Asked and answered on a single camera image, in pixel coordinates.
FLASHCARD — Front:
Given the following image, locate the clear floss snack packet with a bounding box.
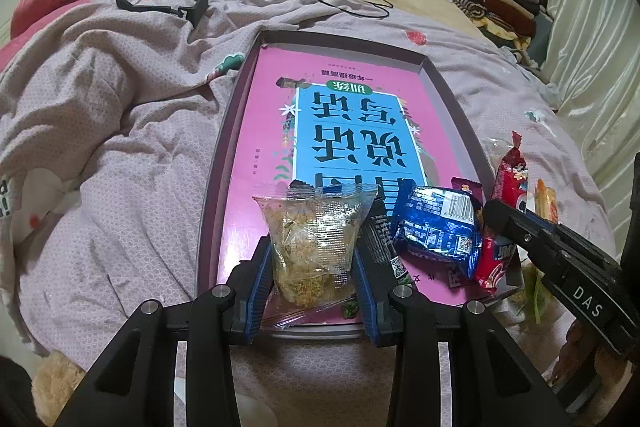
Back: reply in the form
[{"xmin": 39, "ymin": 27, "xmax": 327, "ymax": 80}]
[{"xmin": 251, "ymin": 183, "xmax": 378, "ymax": 308}]

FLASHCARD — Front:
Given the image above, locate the white satin curtain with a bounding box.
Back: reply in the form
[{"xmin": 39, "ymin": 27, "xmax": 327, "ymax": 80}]
[{"xmin": 542, "ymin": 0, "xmax": 640, "ymax": 208}]

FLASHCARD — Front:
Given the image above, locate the black plastic frame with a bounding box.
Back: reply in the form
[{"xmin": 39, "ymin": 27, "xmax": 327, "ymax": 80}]
[{"xmin": 114, "ymin": 0, "xmax": 210, "ymax": 28}]

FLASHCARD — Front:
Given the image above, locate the orange snack packet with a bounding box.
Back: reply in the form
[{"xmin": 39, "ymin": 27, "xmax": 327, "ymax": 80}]
[{"xmin": 534, "ymin": 179, "xmax": 558, "ymax": 224}]

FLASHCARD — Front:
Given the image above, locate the person's right hand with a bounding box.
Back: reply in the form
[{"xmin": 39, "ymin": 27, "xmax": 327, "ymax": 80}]
[{"xmin": 550, "ymin": 319, "xmax": 607, "ymax": 389}]

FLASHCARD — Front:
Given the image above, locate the grey cushion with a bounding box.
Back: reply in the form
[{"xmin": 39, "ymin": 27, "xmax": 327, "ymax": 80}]
[{"xmin": 525, "ymin": 14, "xmax": 553, "ymax": 68}]

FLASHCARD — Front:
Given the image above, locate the beige plush toy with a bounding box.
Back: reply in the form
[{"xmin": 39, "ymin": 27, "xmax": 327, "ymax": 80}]
[{"xmin": 31, "ymin": 349, "xmax": 88, "ymax": 427}]

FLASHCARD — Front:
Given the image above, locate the pink book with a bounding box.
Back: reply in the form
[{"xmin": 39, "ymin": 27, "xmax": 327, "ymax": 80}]
[{"xmin": 220, "ymin": 44, "xmax": 483, "ymax": 325}]

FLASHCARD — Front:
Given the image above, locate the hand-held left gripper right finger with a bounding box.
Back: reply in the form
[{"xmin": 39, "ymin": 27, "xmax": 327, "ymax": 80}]
[{"xmin": 352, "ymin": 249, "xmax": 576, "ymax": 427}]

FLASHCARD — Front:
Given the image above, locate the grey shallow tray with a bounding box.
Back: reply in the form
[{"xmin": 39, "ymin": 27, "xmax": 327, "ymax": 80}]
[{"xmin": 197, "ymin": 28, "xmax": 526, "ymax": 340}]

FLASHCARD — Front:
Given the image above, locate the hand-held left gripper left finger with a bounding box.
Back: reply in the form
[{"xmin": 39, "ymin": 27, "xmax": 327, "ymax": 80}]
[{"xmin": 52, "ymin": 234, "xmax": 275, "ymax": 427}]

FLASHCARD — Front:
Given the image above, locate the maroon snack packet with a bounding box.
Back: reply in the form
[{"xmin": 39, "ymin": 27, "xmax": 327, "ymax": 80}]
[{"xmin": 450, "ymin": 177, "xmax": 485, "ymax": 208}]

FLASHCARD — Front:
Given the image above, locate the crumpled printed duvet cover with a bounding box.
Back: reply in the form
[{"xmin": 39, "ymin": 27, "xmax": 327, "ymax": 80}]
[{"xmin": 0, "ymin": 0, "xmax": 273, "ymax": 358}]

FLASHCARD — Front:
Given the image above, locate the pale green snack packet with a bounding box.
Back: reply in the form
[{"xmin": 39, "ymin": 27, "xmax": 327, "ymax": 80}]
[{"xmin": 505, "ymin": 257, "xmax": 556, "ymax": 325}]

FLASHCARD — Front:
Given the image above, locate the black green snack packet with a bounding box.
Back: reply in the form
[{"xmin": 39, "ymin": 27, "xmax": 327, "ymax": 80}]
[{"xmin": 290, "ymin": 178, "xmax": 420, "ymax": 320}]

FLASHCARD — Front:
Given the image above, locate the blue snack packet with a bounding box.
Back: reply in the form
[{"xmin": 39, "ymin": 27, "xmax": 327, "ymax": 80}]
[{"xmin": 391, "ymin": 185, "xmax": 485, "ymax": 280}]

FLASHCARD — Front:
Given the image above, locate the crinkled clear wrapper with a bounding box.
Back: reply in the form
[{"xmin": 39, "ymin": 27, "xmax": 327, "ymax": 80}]
[{"xmin": 481, "ymin": 136, "xmax": 511, "ymax": 172}]

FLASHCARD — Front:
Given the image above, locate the red snack packet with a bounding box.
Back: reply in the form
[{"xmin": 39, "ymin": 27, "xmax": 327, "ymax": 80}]
[{"xmin": 472, "ymin": 131, "xmax": 531, "ymax": 295}]

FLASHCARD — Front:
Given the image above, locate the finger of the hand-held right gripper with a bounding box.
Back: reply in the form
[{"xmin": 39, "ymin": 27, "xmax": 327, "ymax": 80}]
[{"xmin": 482, "ymin": 199, "xmax": 561, "ymax": 258}]

